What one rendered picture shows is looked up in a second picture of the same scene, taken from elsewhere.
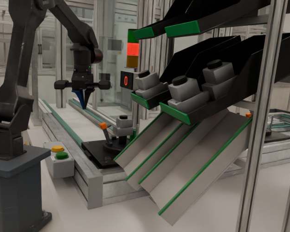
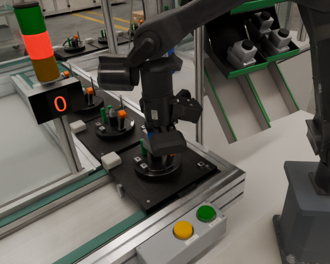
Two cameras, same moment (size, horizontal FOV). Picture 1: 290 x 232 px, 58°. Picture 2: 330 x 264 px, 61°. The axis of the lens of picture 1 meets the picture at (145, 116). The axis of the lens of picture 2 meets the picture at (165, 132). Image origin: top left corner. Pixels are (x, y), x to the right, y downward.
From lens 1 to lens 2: 1.19 m
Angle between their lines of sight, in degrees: 87
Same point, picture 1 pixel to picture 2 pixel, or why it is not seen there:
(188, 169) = (259, 92)
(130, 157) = (227, 131)
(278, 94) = not seen: outside the picture
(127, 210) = not seen: hidden behind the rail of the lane
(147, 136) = (218, 107)
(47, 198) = (243, 241)
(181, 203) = (289, 100)
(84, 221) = (260, 194)
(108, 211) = not seen: hidden behind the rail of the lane
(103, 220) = (251, 183)
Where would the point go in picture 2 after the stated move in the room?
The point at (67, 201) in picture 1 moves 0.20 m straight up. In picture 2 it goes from (239, 218) to (245, 161)
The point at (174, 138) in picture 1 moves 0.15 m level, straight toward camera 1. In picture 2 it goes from (247, 83) to (296, 79)
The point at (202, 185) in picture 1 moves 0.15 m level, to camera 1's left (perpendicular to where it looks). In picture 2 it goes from (281, 86) to (305, 107)
